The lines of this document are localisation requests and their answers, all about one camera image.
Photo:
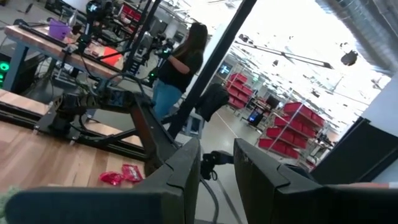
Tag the black ceiling spotlight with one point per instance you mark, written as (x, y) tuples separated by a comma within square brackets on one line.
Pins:
[(349, 58)]

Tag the person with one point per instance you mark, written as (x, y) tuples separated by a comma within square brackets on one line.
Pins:
[(177, 68)]

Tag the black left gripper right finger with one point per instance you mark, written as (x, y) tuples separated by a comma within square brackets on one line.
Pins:
[(295, 202)]

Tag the black rig frame post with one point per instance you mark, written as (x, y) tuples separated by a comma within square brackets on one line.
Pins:
[(214, 59)]

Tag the rack with red bins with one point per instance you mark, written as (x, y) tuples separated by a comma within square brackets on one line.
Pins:
[(292, 130), (240, 90)]

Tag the black computer tower green lights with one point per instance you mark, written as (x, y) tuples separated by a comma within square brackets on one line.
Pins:
[(3, 70)]

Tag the black flat panel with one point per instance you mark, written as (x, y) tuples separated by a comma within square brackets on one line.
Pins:
[(354, 152)]

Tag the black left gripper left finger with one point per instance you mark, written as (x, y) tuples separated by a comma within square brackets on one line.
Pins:
[(109, 205)]

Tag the wooden workbench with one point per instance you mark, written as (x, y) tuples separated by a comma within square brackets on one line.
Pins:
[(46, 46)]

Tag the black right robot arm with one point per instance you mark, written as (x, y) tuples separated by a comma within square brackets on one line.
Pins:
[(152, 130)]

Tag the red candy pack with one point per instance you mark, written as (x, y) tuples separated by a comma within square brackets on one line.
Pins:
[(132, 172), (111, 178)]

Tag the black jacket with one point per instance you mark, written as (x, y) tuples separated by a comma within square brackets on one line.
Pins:
[(213, 101)]

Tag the purple cup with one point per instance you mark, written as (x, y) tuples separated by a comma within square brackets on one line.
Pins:
[(59, 30)]

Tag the orange tub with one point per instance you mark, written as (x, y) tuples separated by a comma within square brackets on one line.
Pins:
[(112, 56)]

